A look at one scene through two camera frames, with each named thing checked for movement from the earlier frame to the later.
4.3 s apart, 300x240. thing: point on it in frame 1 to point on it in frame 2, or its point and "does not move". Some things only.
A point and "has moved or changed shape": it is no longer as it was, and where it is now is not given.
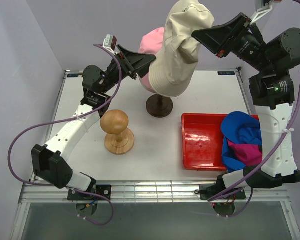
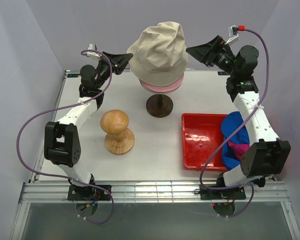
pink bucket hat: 151,43 to 162,89
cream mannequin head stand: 159,106 does not move
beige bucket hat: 170,72 has moved or changed shape
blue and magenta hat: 242,145 does not move
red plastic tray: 202,140 does not move
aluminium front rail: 156,192 does not move
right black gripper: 220,38 to 208,52
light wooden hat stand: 118,140 does not move
